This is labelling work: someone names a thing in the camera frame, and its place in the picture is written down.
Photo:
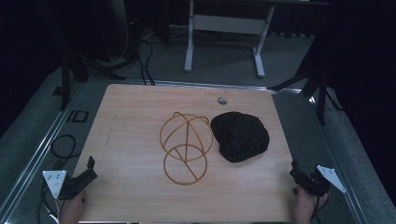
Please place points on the black hat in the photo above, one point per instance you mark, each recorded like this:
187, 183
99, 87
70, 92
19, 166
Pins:
239, 137

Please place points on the metal floor rail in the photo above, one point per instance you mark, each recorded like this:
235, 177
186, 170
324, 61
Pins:
40, 149
334, 155

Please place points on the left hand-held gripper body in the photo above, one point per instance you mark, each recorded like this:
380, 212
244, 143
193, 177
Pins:
55, 182

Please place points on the black tripod stand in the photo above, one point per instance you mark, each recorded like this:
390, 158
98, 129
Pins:
314, 84
71, 62

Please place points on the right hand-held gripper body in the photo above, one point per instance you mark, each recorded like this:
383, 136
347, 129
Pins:
323, 180

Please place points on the white metal desk frame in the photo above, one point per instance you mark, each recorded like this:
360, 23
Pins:
227, 25

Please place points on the person's right hand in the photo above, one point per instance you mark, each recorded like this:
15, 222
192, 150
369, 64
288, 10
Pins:
306, 206

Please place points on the person's left hand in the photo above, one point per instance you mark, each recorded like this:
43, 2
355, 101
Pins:
73, 207

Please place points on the grey round table grommet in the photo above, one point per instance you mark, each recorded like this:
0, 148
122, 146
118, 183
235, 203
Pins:
222, 100

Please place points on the black rectangular floor frame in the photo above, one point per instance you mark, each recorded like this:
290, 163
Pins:
77, 116

